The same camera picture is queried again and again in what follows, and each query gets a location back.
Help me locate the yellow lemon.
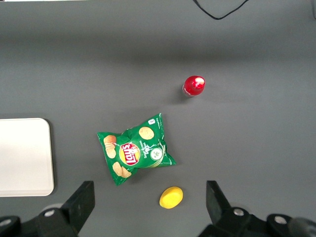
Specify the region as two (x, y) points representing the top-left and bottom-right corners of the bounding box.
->
(159, 186), (184, 210)

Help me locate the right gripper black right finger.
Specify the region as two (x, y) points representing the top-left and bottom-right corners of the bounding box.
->
(199, 180), (267, 237)

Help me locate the thin black table edge cable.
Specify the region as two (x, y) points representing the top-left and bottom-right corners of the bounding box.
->
(192, 0), (250, 20)

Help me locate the green Lays chips bag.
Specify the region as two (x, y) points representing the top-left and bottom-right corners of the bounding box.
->
(96, 113), (177, 186)

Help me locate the red soda bottle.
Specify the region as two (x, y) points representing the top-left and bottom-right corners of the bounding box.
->
(182, 75), (206, 98)

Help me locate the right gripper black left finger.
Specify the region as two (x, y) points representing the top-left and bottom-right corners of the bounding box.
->
(34, 180), (96, 237)

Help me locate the pale pink plastic tray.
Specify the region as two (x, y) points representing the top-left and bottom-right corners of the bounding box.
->
(0, 118), (55, 198)

